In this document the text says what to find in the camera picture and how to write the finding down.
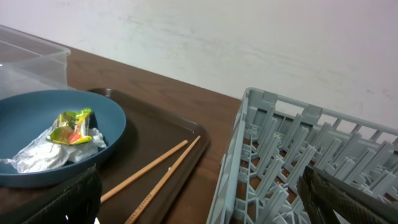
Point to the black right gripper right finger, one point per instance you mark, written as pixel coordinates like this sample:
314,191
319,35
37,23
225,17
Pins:
325,197

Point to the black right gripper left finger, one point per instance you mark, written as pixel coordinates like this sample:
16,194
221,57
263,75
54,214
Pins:
77,200

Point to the white tissue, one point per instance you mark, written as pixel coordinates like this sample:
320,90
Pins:
41,155

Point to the yellow snack wrapper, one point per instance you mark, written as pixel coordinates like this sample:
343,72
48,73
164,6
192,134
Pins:
71,128

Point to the dark blue plate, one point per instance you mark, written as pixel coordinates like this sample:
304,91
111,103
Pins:
25,116

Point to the grey dishwasher rack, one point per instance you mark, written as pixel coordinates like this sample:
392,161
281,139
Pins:
275,138

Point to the wooden chopstick left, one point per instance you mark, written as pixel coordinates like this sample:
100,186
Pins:
141,172

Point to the wooden chopstick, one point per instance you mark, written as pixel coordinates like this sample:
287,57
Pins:
141,172
137,212

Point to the wooden chopstick right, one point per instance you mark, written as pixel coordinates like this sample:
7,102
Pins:
137,212

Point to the clear plastic bin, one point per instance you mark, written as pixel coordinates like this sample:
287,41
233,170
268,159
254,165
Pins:
31,64

